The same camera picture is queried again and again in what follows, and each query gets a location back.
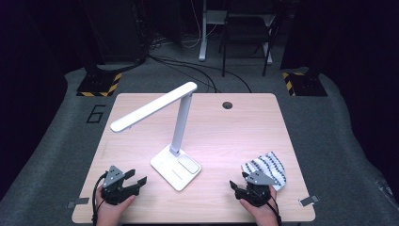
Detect person's right hand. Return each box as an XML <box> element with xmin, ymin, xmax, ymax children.
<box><xmin>239</xmin><ymin>186</ymin><xmax>280</xmax><ymax>226</ymax></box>

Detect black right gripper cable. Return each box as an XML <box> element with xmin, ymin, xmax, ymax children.
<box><xmin>257</xmin><ymin>187</ymin><xmax>282</xmax><ymax>226</ymax></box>

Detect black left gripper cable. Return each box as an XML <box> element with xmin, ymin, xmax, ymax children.
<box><xmin>91</xmin><ymin>172</ymin><xmax>109</xmax><ymax>226</ymax></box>

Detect white black-patterned cloth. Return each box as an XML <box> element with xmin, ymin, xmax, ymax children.
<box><xmin>240</xmin><ymin>151</ymin><xmax>287</xmax><ymax>192</ymax></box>

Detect white desk frame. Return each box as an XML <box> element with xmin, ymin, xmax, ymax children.
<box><xmin>199</xmin><ymin>0</ymin><xmax>274</xmax><ymax>65</ymax></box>

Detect black folding chair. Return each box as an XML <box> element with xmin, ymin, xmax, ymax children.
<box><xmin>218</xmin><ymin>10</ymin><xmax>277</xmax><ymax>78</ymax></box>

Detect grey tape strip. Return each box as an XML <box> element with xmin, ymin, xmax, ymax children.
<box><xmin>299</xmin><ymin>195</ymin><xmax>320</xmax><ymax>207</ymax></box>
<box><xmin>66</xmin><ymin>197</ymin><xmax>90</xmax><ymax>209</ymax></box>

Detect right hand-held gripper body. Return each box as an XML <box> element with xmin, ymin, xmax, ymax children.
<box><xmin>234</xmin><ymin>170</ymin><xmax>279</xmax><ymax>207</ymax></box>

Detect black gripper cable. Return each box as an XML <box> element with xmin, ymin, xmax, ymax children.
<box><xmin>257</xmin><ymin>187</ymin><xmax>282</xmax><ymax>226</ymax></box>
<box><xmin>91</xmin><ymin>172</ymin><xmax>109</xmax><ymax>226</ymax></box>

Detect person's left hand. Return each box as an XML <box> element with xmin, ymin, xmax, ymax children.
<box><xmin>95</xmin><ymin>186</ymin><xmax>136</xmax><ymax>226</ymax></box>

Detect black cabinet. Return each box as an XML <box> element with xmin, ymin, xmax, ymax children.
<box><xmin>79</xmin><ymin>0</ymin><xmax>149</xmax><ymax>65</ymax></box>

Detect black floor cable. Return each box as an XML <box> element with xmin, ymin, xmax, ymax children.
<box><xmin>147</xmin><ymin>55</ymin><xmax>252</xmax><ymax>94</ymax></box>
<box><xmin>149</xmin><ymin>56</ymin><xmax>218</xmax><ymax>94</ymax></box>

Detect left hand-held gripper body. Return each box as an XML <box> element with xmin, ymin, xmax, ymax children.
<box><xmin>100</xmin><ymin>165</ymin><xmax>141</xmax><ymax>206</ymax></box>

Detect black yellow-striped stand base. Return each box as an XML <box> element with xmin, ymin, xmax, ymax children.
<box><xmin>281</xmin><ymin>71</ymin><xmax>328</xmax><ymax>97</ymax></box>
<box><xmin>75</xmin><ymin>72</ymin><xmax>122</xmax><ymax>98</ymax></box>

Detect white desk lamp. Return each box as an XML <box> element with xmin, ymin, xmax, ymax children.
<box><xmin>110</xmin><ymin>81</ymin><xmax>202</xmax><ymax>192</ymax></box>

